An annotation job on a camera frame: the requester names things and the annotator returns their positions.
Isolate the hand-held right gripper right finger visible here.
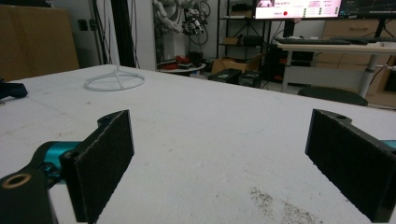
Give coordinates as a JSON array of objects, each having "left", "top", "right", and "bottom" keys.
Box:
[{"left": 304, "top": 108, "right": 396, "bottom": 224}]

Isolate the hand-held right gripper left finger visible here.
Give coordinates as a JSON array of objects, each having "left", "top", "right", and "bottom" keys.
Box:
[{"left": 59, "top": 109, "right": 135, "bottom": 224}]

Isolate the dark round chair seat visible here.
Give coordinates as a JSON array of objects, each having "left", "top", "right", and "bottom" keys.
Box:
[{"left": 296, "top": 85, "right": 370, "bottom": 107}]

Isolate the light wooden desk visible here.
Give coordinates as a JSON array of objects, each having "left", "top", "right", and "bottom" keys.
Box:
[{"left": 276, "top": 41, "right": 396, "bottom": 99}]

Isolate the dark blue cloth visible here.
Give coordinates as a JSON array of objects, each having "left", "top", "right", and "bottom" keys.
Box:
[{"left": 0, "top": 77, "right": 29, "bottom": 101}]

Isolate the black keyboard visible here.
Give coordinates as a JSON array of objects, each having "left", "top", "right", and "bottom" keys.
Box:
[{"left": 275, "top": 36, "right": 353, "bottom": 46}]

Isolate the small round white table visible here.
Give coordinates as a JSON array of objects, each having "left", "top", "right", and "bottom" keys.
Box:
[{"left": 156, "top": 63, "right": 207, "bottom": 75}]

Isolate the black case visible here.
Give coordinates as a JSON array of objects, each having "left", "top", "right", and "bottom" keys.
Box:
[
  {"left": 237, "top": 70, "right": 263, "bottom": 90},
  {"left": 207, "top": 68, "right": 243, "bottom": 85}
]

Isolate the wooden drawer cabinet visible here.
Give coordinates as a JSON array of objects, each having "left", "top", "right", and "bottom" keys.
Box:
[{"left": 313, "top": 18, "right": 396, "bottom": 73}]

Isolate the red tool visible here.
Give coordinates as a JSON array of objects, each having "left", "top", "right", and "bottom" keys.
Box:
[{"left": 162, "top": 54, "right": 191, "bottom": 71}]

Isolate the brown cardboard board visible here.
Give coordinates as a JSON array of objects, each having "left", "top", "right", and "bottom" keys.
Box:
[{"left": 0, "top": 4, "right": 80, "bottom": 82}]

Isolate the open cardboard box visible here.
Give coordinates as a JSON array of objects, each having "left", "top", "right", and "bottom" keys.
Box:
[{"left": 210, "top": 55, "right": 263, "bottom": 76}]

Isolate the dark computer monitor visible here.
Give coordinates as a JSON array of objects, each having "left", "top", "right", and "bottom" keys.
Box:
[{"left": 339, "top": 0, "right": 396, "bottom": 19}]

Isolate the bright computer monitor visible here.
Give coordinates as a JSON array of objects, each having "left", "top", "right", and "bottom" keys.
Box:
[{"left": 254, "top": 0, "right": 343, "bottom": 21}]

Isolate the black metal shelf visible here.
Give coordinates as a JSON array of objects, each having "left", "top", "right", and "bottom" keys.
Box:
[{"left": 216, "top": 0, "right": 267, "bottom": 61}]

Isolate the white wire ring stand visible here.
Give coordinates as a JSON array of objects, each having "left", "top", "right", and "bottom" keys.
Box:
[{"left": 83, "top": 63, "right": 147, "bottom": 92}]

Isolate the black upright post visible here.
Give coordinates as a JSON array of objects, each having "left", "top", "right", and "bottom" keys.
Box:
[{"left": 109, "top": 0, "right": 137, "bottom": 69}]

